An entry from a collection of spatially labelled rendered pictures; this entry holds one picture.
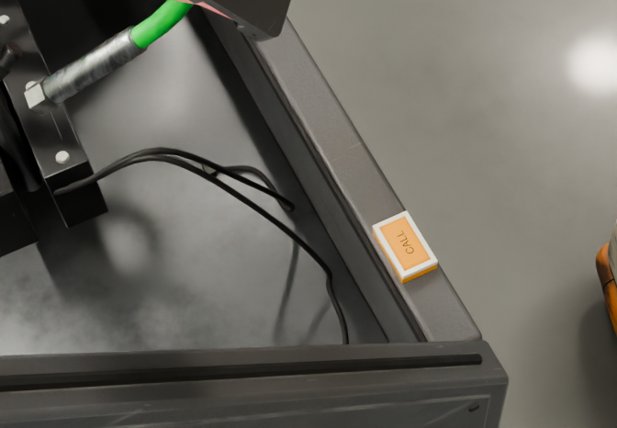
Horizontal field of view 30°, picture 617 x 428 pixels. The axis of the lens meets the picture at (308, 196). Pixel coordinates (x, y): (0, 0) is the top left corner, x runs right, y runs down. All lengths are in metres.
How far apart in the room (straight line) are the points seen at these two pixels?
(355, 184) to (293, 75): 0.12
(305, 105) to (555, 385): 1.02
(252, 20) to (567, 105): 1.59
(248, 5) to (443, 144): 1.50
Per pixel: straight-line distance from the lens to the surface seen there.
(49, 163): 0.93
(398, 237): 0.87
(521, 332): 1.91
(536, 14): 2.28
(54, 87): 0.76
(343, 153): 0.93
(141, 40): 0.71
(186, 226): 1.05
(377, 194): 0.91
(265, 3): 0.61
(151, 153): 0.86
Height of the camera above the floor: 1.72
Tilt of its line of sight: 58 degrees down
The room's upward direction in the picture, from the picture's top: 7 degrees counter-clockwise
